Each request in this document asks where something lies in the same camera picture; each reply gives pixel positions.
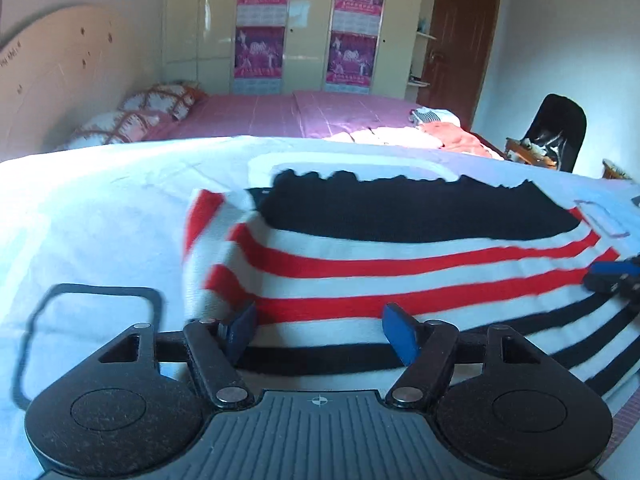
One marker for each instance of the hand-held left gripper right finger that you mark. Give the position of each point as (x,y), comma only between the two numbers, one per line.
(400,330)

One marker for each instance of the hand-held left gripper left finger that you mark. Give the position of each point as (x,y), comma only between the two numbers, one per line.
(239,330)

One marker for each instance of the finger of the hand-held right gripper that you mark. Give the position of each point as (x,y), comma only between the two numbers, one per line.
(612,289)
(607,268)

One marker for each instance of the striped knit sweater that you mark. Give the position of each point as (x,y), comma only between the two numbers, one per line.
(400,260)

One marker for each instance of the orange clothes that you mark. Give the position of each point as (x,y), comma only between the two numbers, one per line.
(455,137)

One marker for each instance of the wooden tv cabinet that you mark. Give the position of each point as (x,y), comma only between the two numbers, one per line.
(620,170)

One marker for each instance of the small wooden table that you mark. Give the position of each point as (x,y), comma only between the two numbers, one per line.
(527,152)

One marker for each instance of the black chair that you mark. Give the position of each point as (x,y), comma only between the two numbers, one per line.
(560,125)

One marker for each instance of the pink bed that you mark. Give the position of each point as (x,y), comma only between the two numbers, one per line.
(260,115)

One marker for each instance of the black white striped cloth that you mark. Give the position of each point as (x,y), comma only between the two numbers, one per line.
(430,116)

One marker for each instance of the checked pillow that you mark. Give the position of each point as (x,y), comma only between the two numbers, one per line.
(115,127)
(162,100)

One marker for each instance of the brown wooden door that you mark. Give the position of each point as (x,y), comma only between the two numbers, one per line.
(460,45)

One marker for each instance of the corner shelf unit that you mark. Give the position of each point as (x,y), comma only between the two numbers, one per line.
(425,35)

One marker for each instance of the cream glossy wardrobe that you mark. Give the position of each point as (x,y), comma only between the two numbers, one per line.
(310,35)

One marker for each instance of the cream rounded headboard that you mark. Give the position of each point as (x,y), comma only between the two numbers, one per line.
(60,75)

